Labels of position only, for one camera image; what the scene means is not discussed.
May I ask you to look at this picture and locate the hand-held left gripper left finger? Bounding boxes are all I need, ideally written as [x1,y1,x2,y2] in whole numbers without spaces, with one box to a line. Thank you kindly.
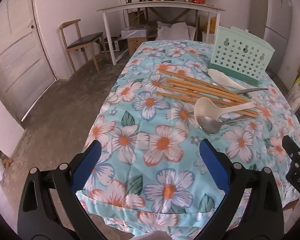
[17,140,108,240]

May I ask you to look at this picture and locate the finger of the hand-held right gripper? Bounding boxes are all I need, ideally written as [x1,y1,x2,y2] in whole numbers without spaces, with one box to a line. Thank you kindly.
[282,135,300,160]

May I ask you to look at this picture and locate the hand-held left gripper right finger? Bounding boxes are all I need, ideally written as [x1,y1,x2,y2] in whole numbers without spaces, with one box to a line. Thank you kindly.
[197,139,284,240]

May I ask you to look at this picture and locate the metal spoon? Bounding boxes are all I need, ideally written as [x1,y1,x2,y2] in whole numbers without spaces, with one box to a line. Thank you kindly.
[198,115,251,135]

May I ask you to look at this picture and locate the large white plastic ladle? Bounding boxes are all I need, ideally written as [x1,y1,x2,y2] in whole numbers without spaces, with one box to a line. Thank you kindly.
[194,97,257,122]

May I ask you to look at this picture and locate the metal spoon handle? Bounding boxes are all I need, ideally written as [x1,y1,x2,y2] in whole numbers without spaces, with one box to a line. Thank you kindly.
[211,82,269,96]

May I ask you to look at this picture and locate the pile of wooden chopsticks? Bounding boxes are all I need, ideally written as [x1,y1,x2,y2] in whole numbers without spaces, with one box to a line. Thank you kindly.
[155,69,264,118]

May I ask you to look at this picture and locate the small white plastic spoon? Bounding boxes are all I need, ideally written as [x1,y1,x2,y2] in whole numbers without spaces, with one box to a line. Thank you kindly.
[207,69,247,90]

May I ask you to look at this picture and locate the mint green utensil holder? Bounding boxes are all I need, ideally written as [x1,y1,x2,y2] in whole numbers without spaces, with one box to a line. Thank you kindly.
[209,26,276,85]

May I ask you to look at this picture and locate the floral light blue blanket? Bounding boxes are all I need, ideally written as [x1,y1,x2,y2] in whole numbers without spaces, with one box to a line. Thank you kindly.
[76,39,300,240]

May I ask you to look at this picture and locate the wooden chair with dark seat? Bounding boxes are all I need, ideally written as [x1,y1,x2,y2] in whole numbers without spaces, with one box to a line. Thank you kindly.
[59,19,108,76]

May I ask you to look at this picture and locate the brown cardboard box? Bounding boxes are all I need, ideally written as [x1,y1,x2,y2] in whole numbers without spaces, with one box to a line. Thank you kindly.
[127,38,148,56]

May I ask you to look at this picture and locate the white panelled door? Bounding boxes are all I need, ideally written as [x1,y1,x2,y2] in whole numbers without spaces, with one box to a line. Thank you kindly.
[0,0,56,122]

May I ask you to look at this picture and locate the white pillow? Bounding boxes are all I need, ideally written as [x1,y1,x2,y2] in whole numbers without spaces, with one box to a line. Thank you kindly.
[156,21,191,41]

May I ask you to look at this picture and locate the yellow plastic bag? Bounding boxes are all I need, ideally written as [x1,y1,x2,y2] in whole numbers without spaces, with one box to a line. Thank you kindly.
[207,17,217,34]

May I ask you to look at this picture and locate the white desk with wooden top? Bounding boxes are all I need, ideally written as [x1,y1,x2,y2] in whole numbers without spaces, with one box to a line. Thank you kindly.
[97,0,226,65]

